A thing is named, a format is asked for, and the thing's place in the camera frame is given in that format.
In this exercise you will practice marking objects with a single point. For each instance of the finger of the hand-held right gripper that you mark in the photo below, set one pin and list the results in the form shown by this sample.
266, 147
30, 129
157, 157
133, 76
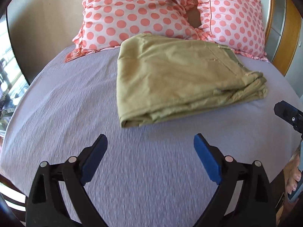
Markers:
290, 115

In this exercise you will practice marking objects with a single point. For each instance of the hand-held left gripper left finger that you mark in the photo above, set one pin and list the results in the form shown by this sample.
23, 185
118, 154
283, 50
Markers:
92, 157

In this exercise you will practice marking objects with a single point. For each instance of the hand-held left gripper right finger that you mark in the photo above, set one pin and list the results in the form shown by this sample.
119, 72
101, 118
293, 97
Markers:
208, 158

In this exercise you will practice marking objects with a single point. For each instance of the khaki pants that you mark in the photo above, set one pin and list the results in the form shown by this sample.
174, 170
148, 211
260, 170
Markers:
175, 75

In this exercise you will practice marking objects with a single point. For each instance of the person's right hand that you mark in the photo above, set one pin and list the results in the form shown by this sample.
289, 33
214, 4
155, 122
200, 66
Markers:
293, 175

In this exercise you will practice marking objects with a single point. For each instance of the purple bed sheet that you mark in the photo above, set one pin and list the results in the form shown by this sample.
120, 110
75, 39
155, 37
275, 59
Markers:
71, 113

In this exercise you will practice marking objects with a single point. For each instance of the wooden headboard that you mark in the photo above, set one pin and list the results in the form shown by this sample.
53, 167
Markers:
290, 35

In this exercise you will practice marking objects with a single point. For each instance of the small pink polka dot pillow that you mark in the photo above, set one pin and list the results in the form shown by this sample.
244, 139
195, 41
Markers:
234, 21

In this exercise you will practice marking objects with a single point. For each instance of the glass window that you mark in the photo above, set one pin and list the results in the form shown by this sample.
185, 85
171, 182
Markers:
10, 80

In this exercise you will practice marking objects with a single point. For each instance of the large pink polka dot pillow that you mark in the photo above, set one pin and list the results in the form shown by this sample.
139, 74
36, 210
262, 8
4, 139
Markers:
132, 16

